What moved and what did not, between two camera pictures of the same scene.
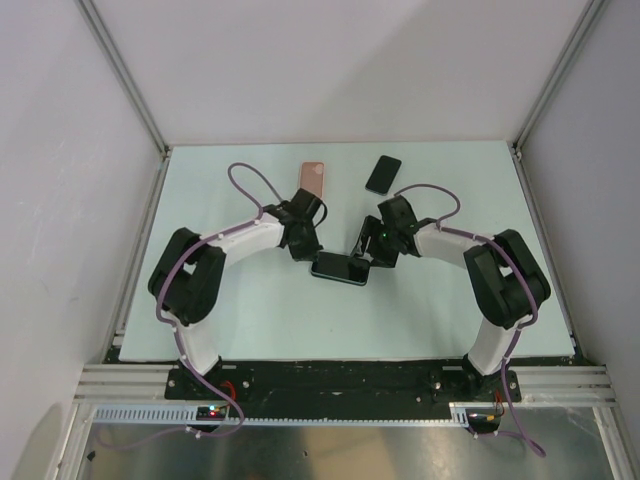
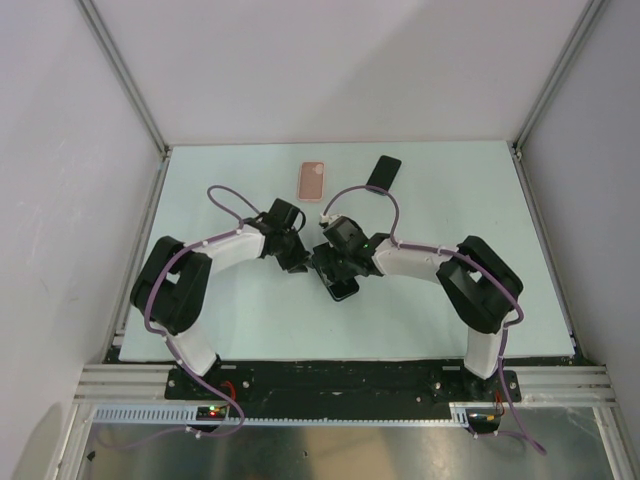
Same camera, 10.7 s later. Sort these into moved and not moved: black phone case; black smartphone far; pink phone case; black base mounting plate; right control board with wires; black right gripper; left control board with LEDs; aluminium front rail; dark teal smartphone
Moved: black right gripper; dark teal smartphone; black phone case
Not moved: aluminium front rail; left control board with LEDs; pink phone case; black smartphone far; right control board with wires; black base mounting plate
